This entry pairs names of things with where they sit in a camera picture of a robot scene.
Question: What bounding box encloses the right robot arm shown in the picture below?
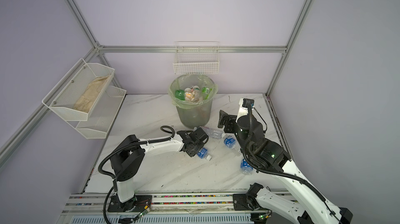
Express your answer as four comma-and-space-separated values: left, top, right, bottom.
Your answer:
218, 110, 353, 224

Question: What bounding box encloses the white wire wall basket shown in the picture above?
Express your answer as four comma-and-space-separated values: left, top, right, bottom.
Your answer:
173, 41, 220, 75

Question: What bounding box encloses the blue label water bottle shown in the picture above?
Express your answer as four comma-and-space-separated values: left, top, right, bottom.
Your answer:
197, 148, 212, 161

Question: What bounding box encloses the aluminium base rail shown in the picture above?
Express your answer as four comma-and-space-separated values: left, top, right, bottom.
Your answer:
57, 189, 313, 224

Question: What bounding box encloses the Pocari Sweat bottle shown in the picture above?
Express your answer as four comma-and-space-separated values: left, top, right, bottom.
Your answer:
223, 134, 242, 156

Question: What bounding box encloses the white cap tea bottle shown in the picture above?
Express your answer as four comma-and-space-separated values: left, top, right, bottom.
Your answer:
184, 88, 194, 102

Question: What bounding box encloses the green cap crane label bottle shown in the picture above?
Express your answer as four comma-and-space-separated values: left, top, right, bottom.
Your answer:
191, 85, 203, 103

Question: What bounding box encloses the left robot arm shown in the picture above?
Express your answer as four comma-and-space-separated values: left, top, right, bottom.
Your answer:
98, 126, 209, 212

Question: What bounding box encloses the lime green label bottle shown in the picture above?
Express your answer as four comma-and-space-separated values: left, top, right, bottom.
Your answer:
202, 87, 212, 98

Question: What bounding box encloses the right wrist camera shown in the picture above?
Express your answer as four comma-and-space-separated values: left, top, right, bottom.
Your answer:
236, 98, 255, 121

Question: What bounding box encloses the white mesh shelf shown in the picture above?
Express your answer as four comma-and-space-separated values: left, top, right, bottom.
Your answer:
75, 85, 126, 139
42, 59, 115, 121

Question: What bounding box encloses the clear purple label bottle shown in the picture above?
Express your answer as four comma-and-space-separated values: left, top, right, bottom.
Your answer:
201, 126, 225, 140

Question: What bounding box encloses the upper white mesh shelf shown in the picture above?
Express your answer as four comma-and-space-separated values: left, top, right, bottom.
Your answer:
42, 59, 115, 121

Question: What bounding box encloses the green bin liner bag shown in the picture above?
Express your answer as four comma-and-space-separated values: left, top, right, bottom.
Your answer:
168, 75, 218, 109

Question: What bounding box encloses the lower white mesh shelf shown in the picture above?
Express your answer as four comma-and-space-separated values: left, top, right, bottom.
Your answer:
75, 85, 126, 139

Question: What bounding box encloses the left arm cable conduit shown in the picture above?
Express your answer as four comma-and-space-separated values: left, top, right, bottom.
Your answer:
97, 125, 185, 224

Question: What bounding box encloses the mesh waste bin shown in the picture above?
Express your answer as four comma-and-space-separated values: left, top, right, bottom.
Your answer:
168, 73, 216, 129

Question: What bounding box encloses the green soda bottle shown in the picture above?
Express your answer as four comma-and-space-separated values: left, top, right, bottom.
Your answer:
175, 90, 185, 101

